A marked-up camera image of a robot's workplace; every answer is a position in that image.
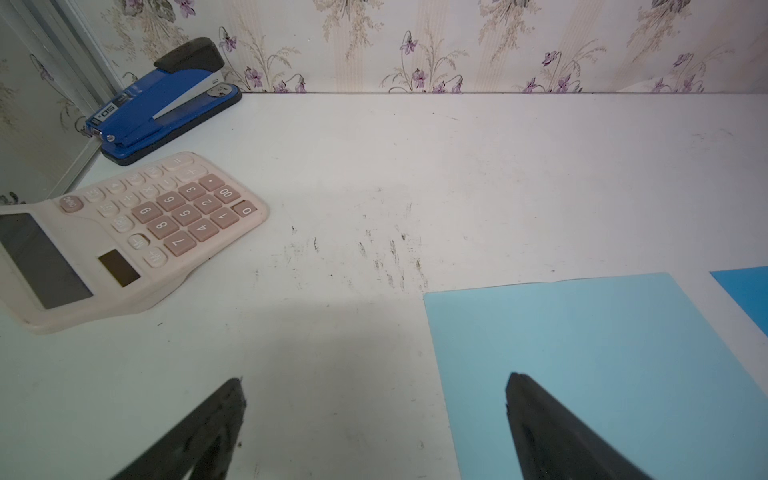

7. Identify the blue black stapler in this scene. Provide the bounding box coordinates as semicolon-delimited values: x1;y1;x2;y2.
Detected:
85;37;242;166

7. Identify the pink desk calculator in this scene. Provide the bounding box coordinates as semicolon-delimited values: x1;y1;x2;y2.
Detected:
1;152;268;334

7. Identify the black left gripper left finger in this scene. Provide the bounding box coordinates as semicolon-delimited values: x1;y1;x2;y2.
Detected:
115;378;246;479

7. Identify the light blue paper sheet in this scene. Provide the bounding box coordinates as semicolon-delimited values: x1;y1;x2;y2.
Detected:
424;273;767;479

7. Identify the dark blue paper sheet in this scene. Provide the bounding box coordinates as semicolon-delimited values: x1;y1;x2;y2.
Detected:
711;266;768;334

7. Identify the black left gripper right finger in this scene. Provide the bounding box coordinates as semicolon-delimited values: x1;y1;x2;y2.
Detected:
506;373;650;480

